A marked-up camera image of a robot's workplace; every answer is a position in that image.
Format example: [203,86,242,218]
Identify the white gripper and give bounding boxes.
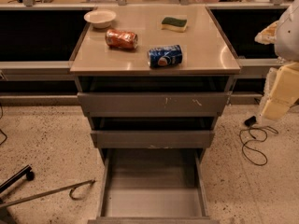
[254,21,299,120]

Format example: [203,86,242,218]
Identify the blue pepsi can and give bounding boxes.
[148,45,183,68]

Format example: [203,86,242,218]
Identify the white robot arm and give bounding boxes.
[254,0,299,120]

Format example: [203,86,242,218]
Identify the top grey drawer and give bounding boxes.
[78,92,228,118]

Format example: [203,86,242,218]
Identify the grey drawer cabinet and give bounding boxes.
[69,3,242,224]

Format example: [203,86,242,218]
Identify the orange soda can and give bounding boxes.
[105,29,138,49]

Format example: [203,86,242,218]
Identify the bottom grey open drawer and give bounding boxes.
[87,148,220,224]

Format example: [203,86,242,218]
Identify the middle grey drawer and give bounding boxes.
[91,131,215,148]

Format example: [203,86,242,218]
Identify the green yellow sponge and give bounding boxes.
[161,17,187,33]

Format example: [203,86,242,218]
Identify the white bowl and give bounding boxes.
[84,9,116,29]

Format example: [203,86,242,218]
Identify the metal rod with hook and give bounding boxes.
[0,179,95,209]

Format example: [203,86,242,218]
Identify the black chair leg with caster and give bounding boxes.
[0,165,35,193]

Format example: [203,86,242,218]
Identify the black power adapter cable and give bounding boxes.
[238,115,279,167]

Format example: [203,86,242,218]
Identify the black cable at left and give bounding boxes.
[0,102,8,147]

